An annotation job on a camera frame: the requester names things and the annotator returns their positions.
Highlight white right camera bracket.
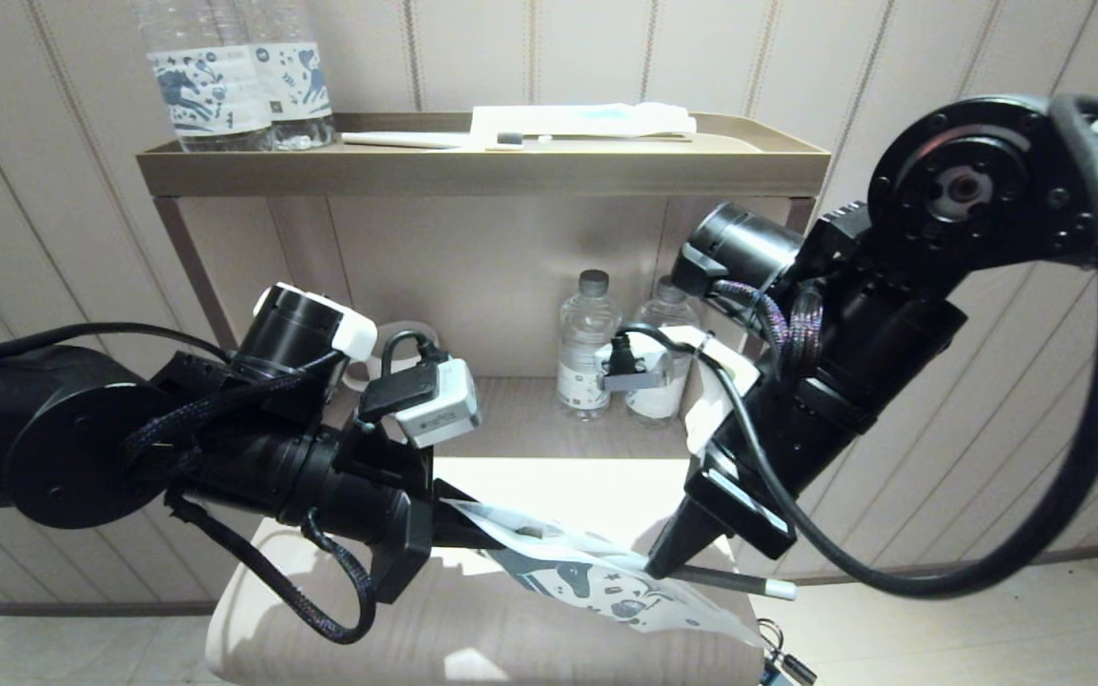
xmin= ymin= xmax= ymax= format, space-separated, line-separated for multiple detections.
xmin=682 ymin=329 xmax=762 ymax=456

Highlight brown open shelf cabinet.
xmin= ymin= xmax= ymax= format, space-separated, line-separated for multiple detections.
xmin=135 ymin=112 xmax=830 ymax=458

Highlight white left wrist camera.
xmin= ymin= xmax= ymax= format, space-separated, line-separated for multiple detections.
xmin=395 ymin=360 xmax=481 ymax=449

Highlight black key bundle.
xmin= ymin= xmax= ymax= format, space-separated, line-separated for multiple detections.
xmin=757 ymin=619 xmax=819 ymax=686

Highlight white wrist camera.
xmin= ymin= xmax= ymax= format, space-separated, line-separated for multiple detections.
xmin=395 ymin=360 xmax=481 ymax=449
xmin=601 ymin=324 xmax=712 ymax=392

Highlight white blue packet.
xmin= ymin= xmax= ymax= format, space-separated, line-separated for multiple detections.
xmin=469 ymin=102 xmax=698 ymax=140

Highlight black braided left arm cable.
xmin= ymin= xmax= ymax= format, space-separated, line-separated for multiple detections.
xmin=166 ymin=491 xmax=378 ymax=645
xmin=125 ymin=353 xmax=340 ymax=458

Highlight pale grey toothbrush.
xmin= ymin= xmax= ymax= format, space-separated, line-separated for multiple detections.
xmin=673 ymin=562 xmax=798 ymax=601

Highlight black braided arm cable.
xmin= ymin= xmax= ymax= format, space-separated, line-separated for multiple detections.
xmin=166 ymin=491 xmax=378 ymax=645
xmin=716 ymin=279 xmax=826 ymax=368
xmin=125 ymin=353 xmax=340 ymax=458

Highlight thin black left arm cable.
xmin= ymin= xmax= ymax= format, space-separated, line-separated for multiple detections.
xmin=0 ymin=322 xmax=235 ymax=365

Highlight black left camera bracket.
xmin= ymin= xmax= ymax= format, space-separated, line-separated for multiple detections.
xmin=335 ymin=360 xmax=442 ymax=482

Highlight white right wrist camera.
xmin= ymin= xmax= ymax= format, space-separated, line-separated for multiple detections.
xmin=601 ymin=324 xmax=712 ymax=392

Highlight small clear water bottle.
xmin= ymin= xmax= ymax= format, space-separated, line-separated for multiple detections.
xmin=625 ymin=275 xmax=702 ymax=427
xmin=556 ymin=270 xmax=620 ymax=421

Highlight large clear water bottle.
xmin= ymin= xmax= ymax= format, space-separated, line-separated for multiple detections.
xmin=239 ymin=0 xmax=336 ymax=151
xmin=128 ymin=0 xmax=275 ymax=153

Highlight white ribbed mug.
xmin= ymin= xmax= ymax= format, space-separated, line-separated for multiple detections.
xmin=341 ymin=321 xmax=442 ymax=392

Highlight white blue horse pouch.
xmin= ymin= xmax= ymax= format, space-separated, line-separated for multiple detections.
xmin=444 ymin=497 xmax=764 ymax=649

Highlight white toothbrush black bristles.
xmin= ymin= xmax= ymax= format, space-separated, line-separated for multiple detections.
xmin=340 ymin=131 xmax=552 ymax=151

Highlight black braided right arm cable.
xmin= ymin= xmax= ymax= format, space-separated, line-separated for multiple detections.
xmin=716 ymin=279 xmax=826 ymax=368

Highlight short black left camera cable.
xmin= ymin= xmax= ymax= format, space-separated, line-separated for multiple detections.
xmin=379 ymin=329 xmax=450 ymax=382

